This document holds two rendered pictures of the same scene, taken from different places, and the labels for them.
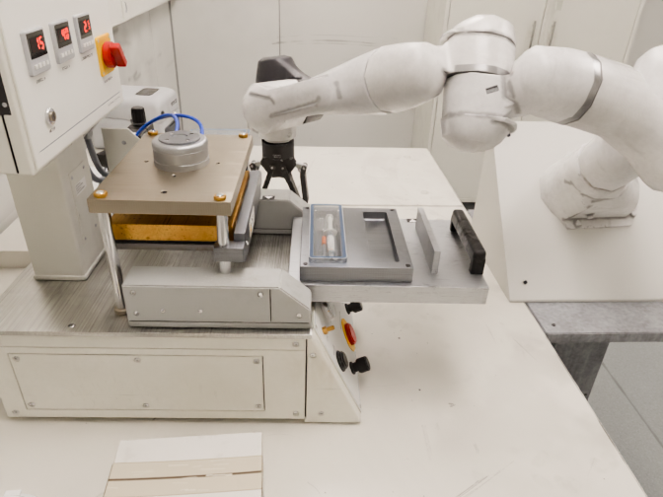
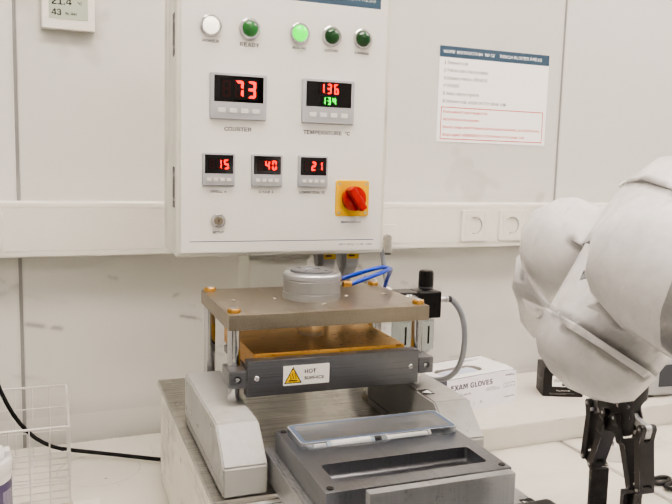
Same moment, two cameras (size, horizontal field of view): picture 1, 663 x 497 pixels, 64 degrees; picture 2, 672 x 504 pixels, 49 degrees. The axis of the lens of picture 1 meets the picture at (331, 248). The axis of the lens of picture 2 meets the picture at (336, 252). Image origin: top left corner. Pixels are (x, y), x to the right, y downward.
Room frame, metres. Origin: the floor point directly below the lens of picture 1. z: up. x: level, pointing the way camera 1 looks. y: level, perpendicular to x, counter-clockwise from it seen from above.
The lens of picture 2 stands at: (0.46, -0.73, 1.30)
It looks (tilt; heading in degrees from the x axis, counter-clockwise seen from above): 7 degrees down; 72
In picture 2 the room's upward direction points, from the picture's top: 2 degrees clockwise
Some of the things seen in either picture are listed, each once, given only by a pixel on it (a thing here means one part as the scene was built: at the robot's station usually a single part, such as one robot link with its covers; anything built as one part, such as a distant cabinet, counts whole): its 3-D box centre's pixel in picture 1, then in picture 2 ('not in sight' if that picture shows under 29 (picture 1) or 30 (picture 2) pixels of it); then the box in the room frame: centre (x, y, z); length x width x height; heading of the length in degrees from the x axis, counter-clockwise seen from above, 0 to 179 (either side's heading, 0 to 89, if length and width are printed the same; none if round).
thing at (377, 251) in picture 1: (352, 241); (387, 458); (0.75, -0.03, 0.98); 0.20 x 0.17 x 0.03; 3
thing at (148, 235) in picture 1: (186, 186); (316, 328); (0.75, 0.22, 1.07); 0.22 x 0.17 x 0.10; 3
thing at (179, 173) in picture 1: (166, 173); (317, 310); (0.76, 0.26, 1.08); 0.31 x 0.24 x 0.13; 3
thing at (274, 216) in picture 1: (248, 210); (423, 407); (0.88, 0.16, 0.96); 0.26 x 0.05 x 0.07; 93
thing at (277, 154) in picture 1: (278, 158); (619, 402); (1.19, 0.13, 0.96); 0.08 x 0.08 x 0.09
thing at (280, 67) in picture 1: (290, 90); not in sight; (1.16, 0.10, 1.12); 0.18 x 0.10 x 0.13; 42
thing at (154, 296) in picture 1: (221, 298); (221, 426); (0.61, 0.15, 0.96); 0.25 x 0.05 x 0.07; 93
